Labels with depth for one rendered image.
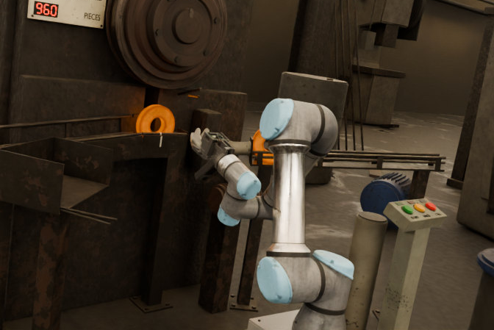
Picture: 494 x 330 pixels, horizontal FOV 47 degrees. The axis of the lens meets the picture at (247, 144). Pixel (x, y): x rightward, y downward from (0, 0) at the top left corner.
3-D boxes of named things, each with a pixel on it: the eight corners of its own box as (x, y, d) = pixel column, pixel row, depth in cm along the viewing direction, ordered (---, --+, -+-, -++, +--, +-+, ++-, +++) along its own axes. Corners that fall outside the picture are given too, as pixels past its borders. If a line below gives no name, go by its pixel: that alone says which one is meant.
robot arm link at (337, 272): (356, 310, 153) (366, 262, 152) (315, 311, 147) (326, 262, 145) (329, 291, 164) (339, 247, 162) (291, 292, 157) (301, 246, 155)
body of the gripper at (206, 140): (220, 131, 190) (240, 150, 182) (212, 152, 193) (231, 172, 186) (202, 130, 185) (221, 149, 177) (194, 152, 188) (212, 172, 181)
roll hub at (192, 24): (141, 60, 194) (151, -24, 189) (206, 67, 212) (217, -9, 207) (149, 62, 190) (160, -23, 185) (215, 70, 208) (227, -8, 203)
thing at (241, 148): (227, 153, 232) (228, 139, 231) (249, 154, 233) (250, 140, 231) (228, 156, 226) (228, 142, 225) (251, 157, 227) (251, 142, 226)
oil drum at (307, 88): (251, 167, 507) (267, 67, 491) (298, 165, 545) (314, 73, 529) (298, 186, 463) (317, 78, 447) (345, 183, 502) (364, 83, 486)
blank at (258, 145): (262, 168, 233) (264, 170, 230) (244, 136, 230) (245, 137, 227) (295, 150, 233) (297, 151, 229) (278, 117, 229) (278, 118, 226)
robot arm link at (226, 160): (238, 180, 183) (218, 181, 178) (230, 172, 186) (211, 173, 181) (246, 160, 180) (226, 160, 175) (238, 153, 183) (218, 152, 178)
